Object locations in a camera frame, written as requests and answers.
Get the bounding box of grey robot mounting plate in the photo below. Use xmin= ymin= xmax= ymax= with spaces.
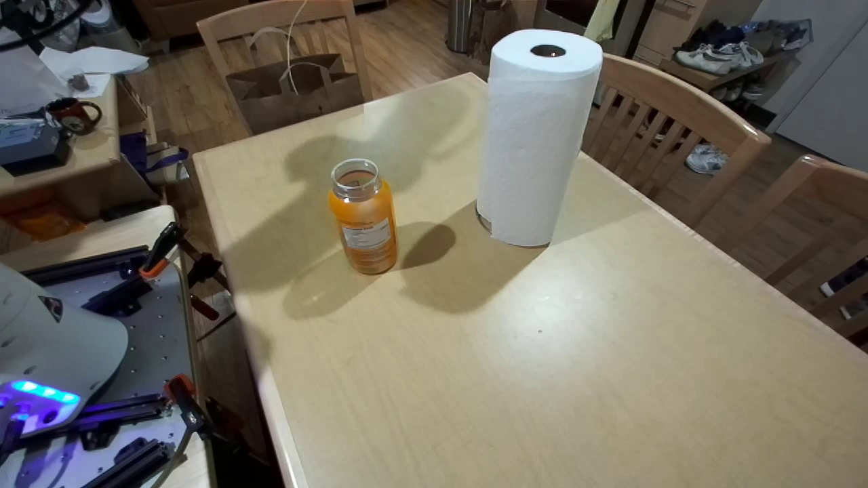
xmin=16 ymin=256 xmax=199 ymax=488

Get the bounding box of orange juice bottle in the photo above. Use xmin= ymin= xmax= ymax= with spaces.
xmin=327 ymin=157 xmax=402 ymax=276

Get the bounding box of grey metal bin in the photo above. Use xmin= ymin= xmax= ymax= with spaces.
xmin=445 ymin=0 xmax=480 ymax=54

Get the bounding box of light wooden slat chair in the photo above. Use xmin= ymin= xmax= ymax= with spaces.
xmin=580 ymin=51 xmax=773 ymax=229
xmin=195 ymin=0 xmax=367 ymax=139
xmin=721 ymin=152 xmax=868 ymax=355

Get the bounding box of small black clamp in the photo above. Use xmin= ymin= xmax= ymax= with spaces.
xmin=184 ymin=253 xmax=238 ymax=320

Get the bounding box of white door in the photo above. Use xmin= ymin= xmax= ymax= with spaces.
xmin=755 ymin=0 xmax=868 ymax=175

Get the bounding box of white sneaker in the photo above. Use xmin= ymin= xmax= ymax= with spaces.
xmin=675 ymin=39 xmax=769 ymax=76
xmin=685 ymin=142 xmax=729 ymax=176

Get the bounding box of black coiled cable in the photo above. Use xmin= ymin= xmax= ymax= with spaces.
xmin=43 ymin=95 xmax=107 ymax=139

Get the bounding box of white paper sheet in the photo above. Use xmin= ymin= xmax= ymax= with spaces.
xmin=39 ymin=46 xmax=153 ymax=97

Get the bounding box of blue strap bag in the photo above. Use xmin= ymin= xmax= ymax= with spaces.
xmin=120 ymin=134 xmax=192 ymax=187

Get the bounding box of dark grey shoe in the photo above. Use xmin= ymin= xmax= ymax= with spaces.
xmin=687 ymin=20 xmax=755 ymax=51

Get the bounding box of black orange bar clamp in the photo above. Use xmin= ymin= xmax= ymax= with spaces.
xmin=164 ymin=374 xmax=221 ymax=446
xmin=23 ymin=219 xmax=190 ymax=320

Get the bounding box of black electronic device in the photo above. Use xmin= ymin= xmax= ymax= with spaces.
xmin=0 ymin=112 xmax=76 ymax=180

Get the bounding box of wooden shoe rack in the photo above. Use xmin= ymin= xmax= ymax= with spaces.
xmin=656 ymin=49 xmax=808 ymax=97

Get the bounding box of white paper towel roll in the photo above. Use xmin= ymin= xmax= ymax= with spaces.
xmin=474 ymin=27 xmax=605 ymax=251

